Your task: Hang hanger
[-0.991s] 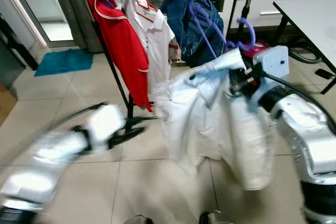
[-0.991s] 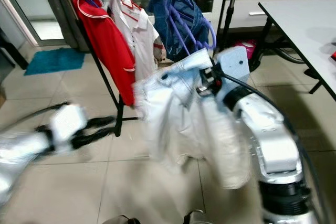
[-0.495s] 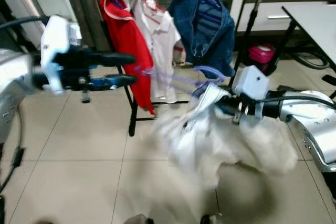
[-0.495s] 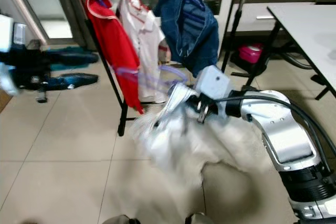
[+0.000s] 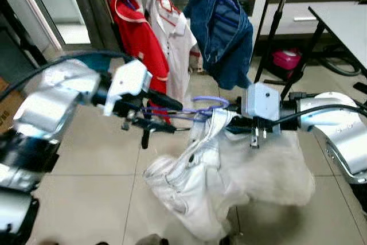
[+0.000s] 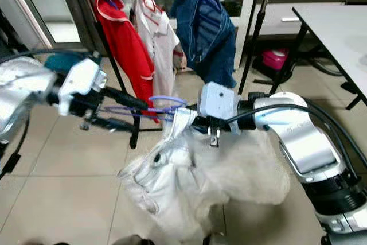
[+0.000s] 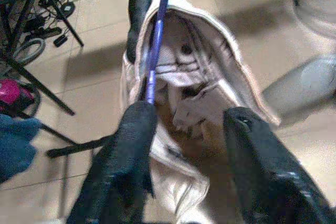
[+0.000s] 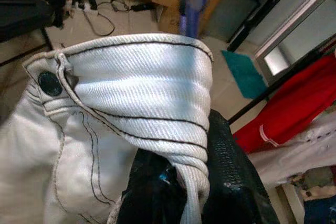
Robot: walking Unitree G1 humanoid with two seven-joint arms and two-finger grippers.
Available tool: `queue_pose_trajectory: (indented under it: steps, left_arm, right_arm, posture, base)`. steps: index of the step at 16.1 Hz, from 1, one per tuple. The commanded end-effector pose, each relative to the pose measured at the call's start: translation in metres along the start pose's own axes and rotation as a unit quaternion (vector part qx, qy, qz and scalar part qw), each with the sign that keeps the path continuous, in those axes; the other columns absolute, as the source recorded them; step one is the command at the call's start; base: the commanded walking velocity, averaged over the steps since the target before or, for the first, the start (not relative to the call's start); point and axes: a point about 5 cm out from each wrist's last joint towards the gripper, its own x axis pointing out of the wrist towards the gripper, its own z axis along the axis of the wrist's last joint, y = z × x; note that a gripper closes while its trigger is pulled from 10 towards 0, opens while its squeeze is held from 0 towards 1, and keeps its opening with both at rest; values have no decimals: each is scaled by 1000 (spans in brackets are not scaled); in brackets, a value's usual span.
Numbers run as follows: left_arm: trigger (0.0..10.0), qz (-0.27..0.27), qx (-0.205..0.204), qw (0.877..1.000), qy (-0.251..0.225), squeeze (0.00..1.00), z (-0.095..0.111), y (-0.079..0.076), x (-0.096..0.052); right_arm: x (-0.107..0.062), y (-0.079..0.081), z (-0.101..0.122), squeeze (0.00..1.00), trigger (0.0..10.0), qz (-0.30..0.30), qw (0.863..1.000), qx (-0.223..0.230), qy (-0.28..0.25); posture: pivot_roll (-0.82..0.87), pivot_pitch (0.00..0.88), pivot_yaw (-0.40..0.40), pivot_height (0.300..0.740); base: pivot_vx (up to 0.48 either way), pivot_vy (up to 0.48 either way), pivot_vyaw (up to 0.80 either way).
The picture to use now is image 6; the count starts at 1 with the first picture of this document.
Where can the blue denim jacket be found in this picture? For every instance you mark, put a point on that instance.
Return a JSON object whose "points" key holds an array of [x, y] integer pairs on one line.
{"points": [[206, 38]]}

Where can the white table black legs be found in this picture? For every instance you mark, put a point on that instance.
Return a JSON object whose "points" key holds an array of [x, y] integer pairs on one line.
{"points": [[338, 32]]}

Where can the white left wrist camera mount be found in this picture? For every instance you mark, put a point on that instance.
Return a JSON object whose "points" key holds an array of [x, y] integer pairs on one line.
{"points": [[86, 78]]}

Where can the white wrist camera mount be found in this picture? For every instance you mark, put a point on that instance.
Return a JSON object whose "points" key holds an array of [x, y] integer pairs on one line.
{"points": [[86, 78], [218, 100]]}

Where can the pink plastic box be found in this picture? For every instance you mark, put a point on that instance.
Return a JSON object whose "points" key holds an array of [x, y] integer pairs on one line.
{"points": [[275, 59]]}

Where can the white cabinet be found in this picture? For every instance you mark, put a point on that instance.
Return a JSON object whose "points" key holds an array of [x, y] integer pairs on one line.
{"points": [[281, 11]]}

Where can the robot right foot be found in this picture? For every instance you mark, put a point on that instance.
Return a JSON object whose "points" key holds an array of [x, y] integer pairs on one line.
{"points": [[215, 239]]}

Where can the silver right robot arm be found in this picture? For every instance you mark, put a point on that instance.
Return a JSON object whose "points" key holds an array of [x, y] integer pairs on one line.
{"points": [[304, 142]]}

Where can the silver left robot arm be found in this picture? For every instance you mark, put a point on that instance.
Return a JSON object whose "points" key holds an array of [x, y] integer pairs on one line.
{"points": [[23, 84]]}

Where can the white polo shirt red trim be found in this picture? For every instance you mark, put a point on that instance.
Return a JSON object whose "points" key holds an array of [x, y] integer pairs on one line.
{"points": [[160, 44]]}

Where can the glass door white frame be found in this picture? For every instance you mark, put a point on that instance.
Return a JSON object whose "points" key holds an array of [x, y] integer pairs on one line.
{"points": [[40, 4]]}

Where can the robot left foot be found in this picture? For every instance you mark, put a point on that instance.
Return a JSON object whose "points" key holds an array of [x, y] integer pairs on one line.
{"points": [[131, 240]]}

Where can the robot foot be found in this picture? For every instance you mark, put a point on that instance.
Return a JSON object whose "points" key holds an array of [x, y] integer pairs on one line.
{"points": [[131, 240], [215, 239]]}

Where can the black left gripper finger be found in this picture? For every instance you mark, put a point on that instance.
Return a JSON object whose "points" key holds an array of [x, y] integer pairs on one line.
{"points": [[109, 124], [126, 101]]}

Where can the white zip jacket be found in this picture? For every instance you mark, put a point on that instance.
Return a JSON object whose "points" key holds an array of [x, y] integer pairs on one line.
{"points": [[206, 170]]}

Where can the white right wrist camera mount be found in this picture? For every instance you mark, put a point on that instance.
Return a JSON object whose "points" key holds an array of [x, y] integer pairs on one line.
{"points": [[218, 100]]}

